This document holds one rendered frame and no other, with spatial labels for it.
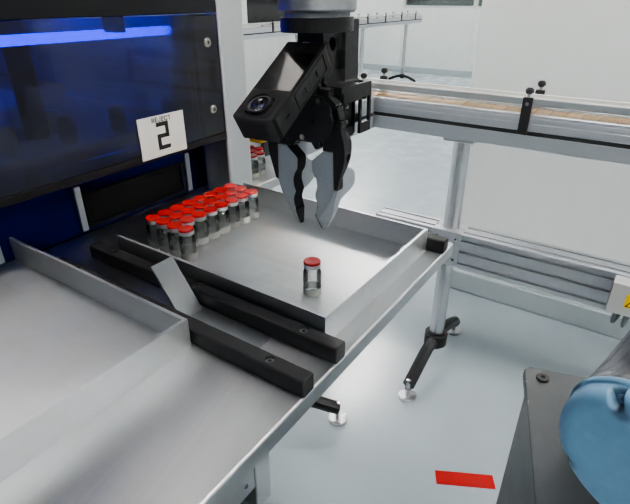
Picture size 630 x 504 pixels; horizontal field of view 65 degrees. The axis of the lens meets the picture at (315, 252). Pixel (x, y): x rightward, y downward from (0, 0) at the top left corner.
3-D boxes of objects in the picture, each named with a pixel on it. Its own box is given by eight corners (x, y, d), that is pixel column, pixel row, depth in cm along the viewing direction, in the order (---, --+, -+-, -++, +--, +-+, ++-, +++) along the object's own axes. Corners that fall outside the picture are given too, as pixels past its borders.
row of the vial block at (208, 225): (167, 255, 69) (162, 225, 67) (251, 213, 82) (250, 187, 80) (177, 259, 68) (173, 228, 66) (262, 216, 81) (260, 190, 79)
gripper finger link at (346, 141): (355, 188, 51) (348, 100, 48) (348, 192, 50) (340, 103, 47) (318, 185, 54) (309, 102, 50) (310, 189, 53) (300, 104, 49)
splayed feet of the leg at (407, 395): (392, 397, 167) (395, 364, 160) (446, 324, 203) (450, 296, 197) (414, 407, 163) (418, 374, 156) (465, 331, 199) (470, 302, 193)
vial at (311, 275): (299, 294, 60) (299, 263, 58) (309, 287, 61) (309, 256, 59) (314, 300, 59) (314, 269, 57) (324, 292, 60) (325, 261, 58)
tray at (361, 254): (120, 258, 69) (116, 235, 67) (246, 201, 88) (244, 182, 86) (325, 345, 51) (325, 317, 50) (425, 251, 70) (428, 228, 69)
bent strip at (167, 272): (157, 310, 57) (150, 266, 54) (177, 298, 59) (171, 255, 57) (251, 354, 50) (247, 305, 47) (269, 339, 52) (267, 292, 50)
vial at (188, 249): (178, 259, 68) (173, 228, 66) (190, 253, 69) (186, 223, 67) (189, 263, 67) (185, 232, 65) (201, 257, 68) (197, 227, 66)
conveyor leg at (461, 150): (417, 347, 178) (443, 136, 143) (427, 334, 185) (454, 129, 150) (441, 356, 174) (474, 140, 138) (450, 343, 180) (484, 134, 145)
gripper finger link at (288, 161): (324, 209, 60) (332, 135, 56) (296, 226, 56) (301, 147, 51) (304, 202, 62) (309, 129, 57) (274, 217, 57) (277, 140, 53)
